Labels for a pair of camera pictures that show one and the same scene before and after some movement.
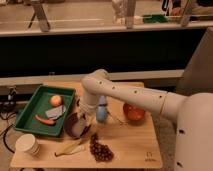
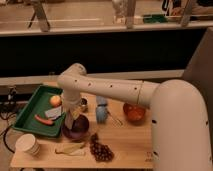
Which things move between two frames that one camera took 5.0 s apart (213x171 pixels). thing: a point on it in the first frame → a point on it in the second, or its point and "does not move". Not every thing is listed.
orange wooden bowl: [134, 114] does not move
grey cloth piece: [56, 112] does not move
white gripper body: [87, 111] → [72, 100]
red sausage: [48, 122] does not move
